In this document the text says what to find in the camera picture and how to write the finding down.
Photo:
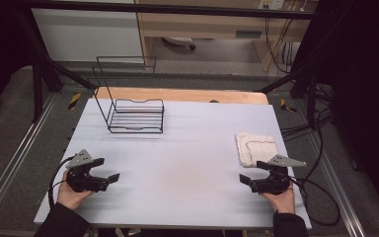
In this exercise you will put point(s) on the black horizontal frame bar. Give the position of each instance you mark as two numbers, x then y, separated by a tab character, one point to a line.
177	8

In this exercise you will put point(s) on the office chair base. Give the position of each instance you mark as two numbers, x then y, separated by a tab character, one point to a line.
179	41

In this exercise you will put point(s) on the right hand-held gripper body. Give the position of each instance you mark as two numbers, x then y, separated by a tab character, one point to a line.
274	181

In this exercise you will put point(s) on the person's left hand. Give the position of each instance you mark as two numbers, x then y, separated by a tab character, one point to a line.
69	197

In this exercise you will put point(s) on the black metal frame stand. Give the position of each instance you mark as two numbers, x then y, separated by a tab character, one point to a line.
306	79
41	72

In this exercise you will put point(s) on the light wooden desk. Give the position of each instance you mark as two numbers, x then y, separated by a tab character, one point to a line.
210	26

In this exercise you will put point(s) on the white power outlet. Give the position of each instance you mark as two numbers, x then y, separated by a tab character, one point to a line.
271	4

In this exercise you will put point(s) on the person's right hand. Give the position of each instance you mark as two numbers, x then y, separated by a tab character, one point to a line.
283	202

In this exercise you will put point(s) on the yellow black tape strip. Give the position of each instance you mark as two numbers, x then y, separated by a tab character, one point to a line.
74	100
287	106

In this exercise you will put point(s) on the aluminium floor rail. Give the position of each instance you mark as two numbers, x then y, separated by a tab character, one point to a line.
16	154
337	184

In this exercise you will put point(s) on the white towel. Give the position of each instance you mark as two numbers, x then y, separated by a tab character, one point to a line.
255	148

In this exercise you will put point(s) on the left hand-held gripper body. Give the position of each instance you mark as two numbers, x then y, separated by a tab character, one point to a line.
80	179

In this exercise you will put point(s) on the white table cover sheet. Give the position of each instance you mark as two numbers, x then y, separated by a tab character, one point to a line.
177	164

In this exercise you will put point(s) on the wooden table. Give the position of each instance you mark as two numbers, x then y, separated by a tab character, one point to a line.
184	95

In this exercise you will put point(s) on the white cabinet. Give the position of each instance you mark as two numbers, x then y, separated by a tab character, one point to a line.
85	33

